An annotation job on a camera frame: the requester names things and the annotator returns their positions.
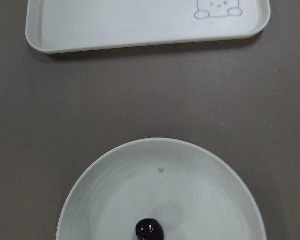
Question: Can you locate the cream round plate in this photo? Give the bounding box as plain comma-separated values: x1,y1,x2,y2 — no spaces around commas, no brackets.
56,138,267,240

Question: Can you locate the dark red cherry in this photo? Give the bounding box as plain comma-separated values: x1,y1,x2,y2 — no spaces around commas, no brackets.
135,218,165,240

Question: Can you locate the cream rabbit tray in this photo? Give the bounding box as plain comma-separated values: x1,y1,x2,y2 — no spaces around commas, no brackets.
25,0,271,54

